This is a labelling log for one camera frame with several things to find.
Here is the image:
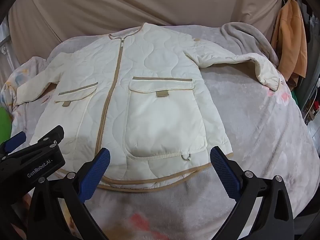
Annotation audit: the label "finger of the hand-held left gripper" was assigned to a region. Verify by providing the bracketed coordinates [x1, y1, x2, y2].
[29, 125, 65, 147]
[0, 131, 27, 156]

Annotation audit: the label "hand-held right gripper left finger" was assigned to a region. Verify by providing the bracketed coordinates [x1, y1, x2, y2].
[30, 148, 111, 240]

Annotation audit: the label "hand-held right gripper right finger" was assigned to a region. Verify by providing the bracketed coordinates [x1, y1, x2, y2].
[209, 146, 295, 240]

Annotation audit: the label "white quilted jacket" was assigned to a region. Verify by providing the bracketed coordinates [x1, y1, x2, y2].
[15, 22, 280, 193]

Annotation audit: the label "dark hanging clothes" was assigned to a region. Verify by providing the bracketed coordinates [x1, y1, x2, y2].
[299, 0, 320, 63]

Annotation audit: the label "green mat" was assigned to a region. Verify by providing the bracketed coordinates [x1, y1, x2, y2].
[0, 107, 12, 141]

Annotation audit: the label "grey floral blanket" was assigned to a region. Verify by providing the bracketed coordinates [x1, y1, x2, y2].
[0, 24, 320, 240]

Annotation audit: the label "beige curtain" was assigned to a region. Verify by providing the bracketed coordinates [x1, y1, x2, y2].
[7, 0, 285, 80]

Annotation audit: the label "orange hanging garment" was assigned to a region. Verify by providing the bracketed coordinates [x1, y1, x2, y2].
[271, 0, 307, 81]

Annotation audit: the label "white cable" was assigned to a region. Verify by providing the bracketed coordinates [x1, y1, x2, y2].
[303, 79, 320, 120]

